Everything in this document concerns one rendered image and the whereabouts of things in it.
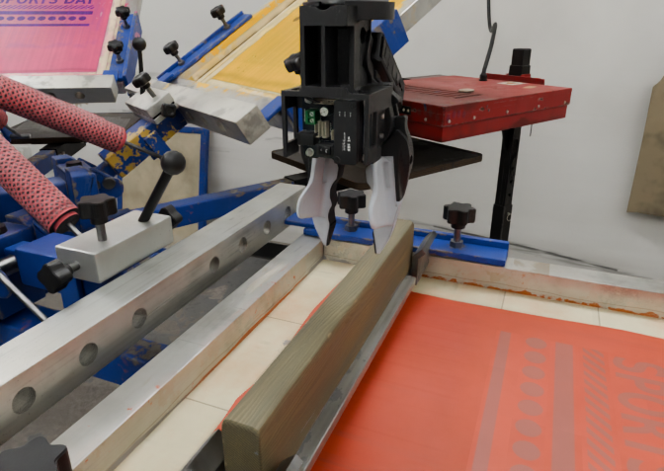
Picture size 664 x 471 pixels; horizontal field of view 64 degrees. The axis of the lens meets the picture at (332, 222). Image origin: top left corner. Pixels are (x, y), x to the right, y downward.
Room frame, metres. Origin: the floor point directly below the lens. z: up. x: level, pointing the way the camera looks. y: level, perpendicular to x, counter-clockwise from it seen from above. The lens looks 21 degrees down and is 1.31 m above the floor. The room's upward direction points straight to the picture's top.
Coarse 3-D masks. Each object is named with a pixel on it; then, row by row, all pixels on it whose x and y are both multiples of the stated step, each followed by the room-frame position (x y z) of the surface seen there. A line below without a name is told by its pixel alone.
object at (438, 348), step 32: (416, 320) 0.57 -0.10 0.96; (448, 320) 0.57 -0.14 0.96; (480, 320) 0.57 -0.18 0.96; (512, 320) 0.57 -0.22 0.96; (544, 320) 0.57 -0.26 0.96; (384, 352) 0.50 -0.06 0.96; (416, 352) 0.50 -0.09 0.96; (448, 352) 0.50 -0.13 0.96; (480, 352) 0.50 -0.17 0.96; (608, 352) 0.50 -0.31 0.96; (640, 352) 0.50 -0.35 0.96; (384, 384) 0.45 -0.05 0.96; (416, 384) 0.45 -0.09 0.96; (448, 384) 0.45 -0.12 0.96; (480, 384) 0.45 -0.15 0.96
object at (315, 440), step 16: (400, 288) 0.58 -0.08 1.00; (400, 304) 0.54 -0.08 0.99; (384, 320) 0.51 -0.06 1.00; (384, 336) 0.49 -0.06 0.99; (368, 352) 0.45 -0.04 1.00; (352, 368) 0.42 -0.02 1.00; (352, 384) 0.40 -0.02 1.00; (336, 400) 0.38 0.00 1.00; (320, 416) 0.36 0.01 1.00; (336, 416) 0.36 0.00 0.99; (320, 432) 0.34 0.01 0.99; (304, 448) 0.32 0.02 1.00; (320, 448) 0.33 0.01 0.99; (304, 464) 0.31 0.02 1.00
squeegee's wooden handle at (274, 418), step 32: (384, 256) 0.54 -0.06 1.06; (352, 288) 0.46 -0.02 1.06; (384, 288) 0.53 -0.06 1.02; (320, 320) 0.40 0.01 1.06; (352, 320) 0.43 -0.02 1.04; (288, 352) 0.35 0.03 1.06; (320, 352) 0.36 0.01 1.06; (352, 352) 0.43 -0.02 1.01; (256, 384) 0.32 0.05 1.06; (288, 384) 0.32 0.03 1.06; (320, 384) 0.36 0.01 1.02; (256, 416) 0.28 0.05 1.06; (288, 416) 0.31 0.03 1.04; (224, 448) 0.28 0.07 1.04; (256, 448) 0.27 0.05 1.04; (288, 448) 0.30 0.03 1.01
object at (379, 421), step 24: (360, 384) 0.45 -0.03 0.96; (360, 408) 0.41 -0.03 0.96; (384, 408) 0.41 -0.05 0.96; (408, 408) 0.41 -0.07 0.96; (432, 408) 0.41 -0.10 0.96; (456, 408) 0.41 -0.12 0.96; (336, 432) 0.38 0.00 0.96; (360, 432) 0.38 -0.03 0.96; (384, 432) 0.38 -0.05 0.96; (408, 432) 0.38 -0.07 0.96; (432, 432) 0.38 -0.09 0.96; (456, 432) 0.38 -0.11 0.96; (336, 456) 0.35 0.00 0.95; (360, 456) 0.35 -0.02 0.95; (384, 456) 0.35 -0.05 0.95; (408, 456) 0.35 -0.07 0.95; (432, 456) 0.35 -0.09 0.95; (456, 456) 0.35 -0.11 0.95
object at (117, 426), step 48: (336, 240) 0.74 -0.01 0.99; (240, 288) 0.59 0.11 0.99; (288, 288) 0.64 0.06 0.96; (528, 288) 0.64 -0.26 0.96; (576, 288) 0.61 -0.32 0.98; (624, 288) 0.59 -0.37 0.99; (192, 336) 0.48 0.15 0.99; (240, 336) 0.52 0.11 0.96; (144, 384) 0.40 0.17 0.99; (192, 384) 0.44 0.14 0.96; (96, 432) 0.34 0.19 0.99; (144, 432) 0.37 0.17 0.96
